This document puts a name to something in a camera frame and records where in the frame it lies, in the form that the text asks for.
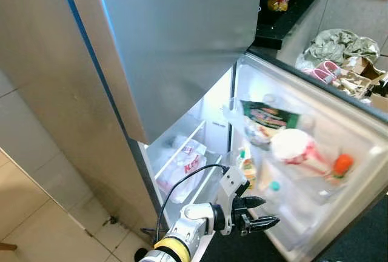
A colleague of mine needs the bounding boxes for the silver fridge compartment door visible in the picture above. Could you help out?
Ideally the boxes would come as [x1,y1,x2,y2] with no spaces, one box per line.
[227,50,388,262]

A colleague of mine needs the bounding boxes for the glass fridge shelf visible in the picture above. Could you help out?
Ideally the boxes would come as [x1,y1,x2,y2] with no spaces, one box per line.
[155,120,207,181]
[162,164,222,207]

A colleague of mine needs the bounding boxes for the silver fridge body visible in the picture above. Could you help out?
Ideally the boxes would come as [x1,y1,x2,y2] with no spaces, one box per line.
[0,0,243,244]

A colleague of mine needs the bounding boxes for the clear bottle teal cap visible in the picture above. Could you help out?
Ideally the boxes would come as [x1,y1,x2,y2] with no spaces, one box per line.
[264,180,298,226]

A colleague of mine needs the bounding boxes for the yellow green sauce bottle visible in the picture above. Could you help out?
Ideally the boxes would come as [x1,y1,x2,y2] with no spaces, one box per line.
[238,147,256,189]

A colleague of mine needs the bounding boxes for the white tub red label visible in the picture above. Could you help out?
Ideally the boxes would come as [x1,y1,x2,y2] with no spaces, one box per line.
[270,129,331,175]

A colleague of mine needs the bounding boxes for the white KFC plastic bag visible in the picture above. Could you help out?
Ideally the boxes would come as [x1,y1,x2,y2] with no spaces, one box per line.
[156,138,208,204]

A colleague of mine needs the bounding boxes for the green food packet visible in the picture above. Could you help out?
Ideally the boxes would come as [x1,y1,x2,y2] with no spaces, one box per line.
[241,100,302,130]

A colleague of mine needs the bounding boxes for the orange capped bottle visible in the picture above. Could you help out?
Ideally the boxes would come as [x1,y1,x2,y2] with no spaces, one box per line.
[330,153,354,181]

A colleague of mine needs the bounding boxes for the dark floor rug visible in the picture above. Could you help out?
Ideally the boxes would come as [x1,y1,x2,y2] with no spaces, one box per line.
[200,198,388,262]

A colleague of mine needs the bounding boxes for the pink slipper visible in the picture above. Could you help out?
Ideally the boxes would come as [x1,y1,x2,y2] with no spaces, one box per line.
[311,65,333,85]
[321,60,341,79]

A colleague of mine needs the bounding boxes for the plain cardboard box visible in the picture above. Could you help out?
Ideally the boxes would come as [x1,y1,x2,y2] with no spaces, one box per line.
[369,89,388,113]

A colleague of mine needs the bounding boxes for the grey green crumpled cloth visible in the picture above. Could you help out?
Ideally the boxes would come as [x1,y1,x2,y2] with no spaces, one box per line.
[295,29,381,72]

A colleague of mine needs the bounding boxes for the cardboard box with wooden pieces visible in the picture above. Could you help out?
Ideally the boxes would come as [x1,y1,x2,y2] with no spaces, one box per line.
[336,56,386,99]

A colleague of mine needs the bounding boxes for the silver freezer door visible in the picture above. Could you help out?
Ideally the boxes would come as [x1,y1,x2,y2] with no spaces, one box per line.
[61,0,264,146]

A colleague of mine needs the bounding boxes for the grey kitchen counter black worktop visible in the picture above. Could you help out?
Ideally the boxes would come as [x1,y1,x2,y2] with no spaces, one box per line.
[252,0,388,69]

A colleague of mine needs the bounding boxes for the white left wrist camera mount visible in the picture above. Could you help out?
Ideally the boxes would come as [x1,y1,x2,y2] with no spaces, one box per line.
[215,166,249,235]

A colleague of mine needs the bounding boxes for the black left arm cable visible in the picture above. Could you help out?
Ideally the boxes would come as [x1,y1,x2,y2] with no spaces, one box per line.
[156,164,230,244]

